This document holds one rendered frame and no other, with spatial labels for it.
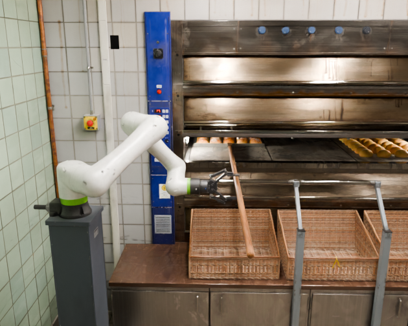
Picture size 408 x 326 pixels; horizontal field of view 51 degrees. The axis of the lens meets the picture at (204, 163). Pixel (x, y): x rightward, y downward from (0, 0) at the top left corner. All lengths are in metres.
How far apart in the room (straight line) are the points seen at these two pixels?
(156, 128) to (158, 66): 0.86
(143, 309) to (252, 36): 1.83
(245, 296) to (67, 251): 1.14
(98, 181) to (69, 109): 1.23
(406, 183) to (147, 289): 1.87
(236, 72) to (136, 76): 0.65
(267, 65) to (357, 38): 0.58
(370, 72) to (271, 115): 0.67
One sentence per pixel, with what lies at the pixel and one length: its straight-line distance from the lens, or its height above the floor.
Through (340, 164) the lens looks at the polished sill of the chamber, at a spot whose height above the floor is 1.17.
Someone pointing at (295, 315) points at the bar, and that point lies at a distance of 2.73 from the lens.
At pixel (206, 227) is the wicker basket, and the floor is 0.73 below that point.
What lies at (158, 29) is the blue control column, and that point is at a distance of 2.80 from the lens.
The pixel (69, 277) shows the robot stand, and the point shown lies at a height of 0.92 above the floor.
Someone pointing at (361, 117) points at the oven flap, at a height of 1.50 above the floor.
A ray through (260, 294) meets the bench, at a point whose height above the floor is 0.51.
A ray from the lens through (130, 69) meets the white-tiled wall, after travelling 2.86.
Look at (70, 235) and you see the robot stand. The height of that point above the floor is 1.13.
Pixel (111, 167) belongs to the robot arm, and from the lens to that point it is 1.87.
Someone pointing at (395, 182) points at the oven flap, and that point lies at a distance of 3.21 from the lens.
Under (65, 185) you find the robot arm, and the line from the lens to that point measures 1.98.
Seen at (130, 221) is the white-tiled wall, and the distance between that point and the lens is 3.12.
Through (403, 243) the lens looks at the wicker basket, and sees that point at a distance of 3.29.
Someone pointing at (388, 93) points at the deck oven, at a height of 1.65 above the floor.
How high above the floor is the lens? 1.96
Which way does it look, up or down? 16 degrees down
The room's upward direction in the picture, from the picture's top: straight up
